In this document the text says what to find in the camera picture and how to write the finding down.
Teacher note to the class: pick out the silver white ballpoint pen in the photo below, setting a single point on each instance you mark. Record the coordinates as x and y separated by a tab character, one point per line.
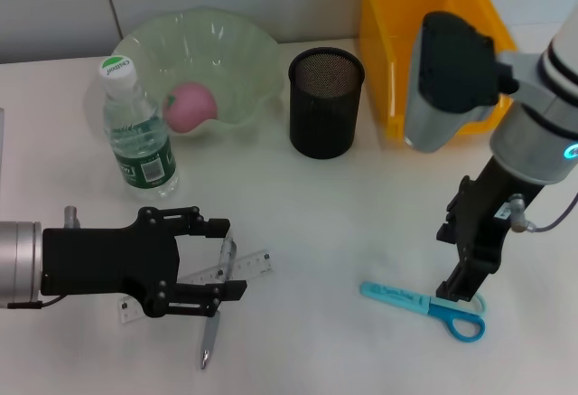
210	331

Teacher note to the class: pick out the pale green glass fruit bowl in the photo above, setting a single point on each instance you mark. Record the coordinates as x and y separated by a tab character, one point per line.
217	51

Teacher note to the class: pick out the blue capped scissors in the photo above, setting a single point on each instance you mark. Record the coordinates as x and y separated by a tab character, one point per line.
393	294

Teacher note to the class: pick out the black mesh pen holder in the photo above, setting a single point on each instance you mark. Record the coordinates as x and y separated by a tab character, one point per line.
323	133

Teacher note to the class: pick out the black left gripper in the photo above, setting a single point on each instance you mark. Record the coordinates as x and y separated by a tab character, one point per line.
104	259

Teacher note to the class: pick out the clear green-label water bottle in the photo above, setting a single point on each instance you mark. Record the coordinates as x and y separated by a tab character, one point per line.
140	142

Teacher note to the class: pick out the yellow plastic bin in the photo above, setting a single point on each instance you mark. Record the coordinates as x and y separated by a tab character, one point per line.
388	29

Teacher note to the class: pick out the clear plastic ruler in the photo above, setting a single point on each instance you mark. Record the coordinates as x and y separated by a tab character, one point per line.
253	265

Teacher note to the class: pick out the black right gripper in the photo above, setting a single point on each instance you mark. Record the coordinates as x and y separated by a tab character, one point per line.
490	228

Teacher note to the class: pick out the pink toy peach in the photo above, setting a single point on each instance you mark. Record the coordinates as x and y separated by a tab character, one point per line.
189	108

